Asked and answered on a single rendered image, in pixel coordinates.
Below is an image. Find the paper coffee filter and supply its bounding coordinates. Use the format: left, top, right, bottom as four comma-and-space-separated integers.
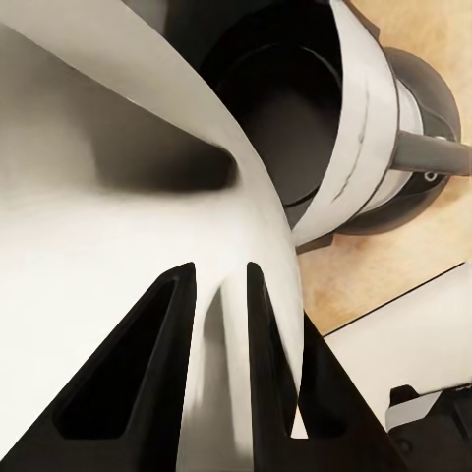
0, 0, 305, 472

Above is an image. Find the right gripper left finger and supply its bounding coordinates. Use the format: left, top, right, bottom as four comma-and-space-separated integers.
0, 262, 197, 472

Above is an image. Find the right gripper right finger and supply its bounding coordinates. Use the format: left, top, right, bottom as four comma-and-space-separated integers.
247, 262, 412, 472

